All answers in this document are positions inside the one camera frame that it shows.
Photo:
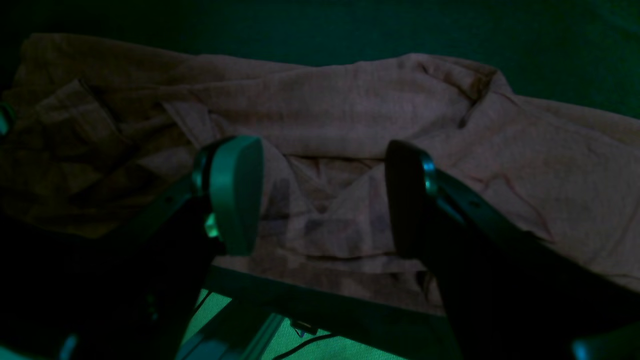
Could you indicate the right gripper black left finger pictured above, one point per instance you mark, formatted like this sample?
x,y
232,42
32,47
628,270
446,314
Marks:
x,y
166,252

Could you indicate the black table cloth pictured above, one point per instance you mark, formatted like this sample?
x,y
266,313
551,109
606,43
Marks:
x,y
583,52

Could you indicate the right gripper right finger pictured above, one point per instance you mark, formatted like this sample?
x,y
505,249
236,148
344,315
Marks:
x,y
506,295

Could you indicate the red long-sleeve T-shirt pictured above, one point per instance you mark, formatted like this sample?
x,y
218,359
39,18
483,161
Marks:
x,y
103,127

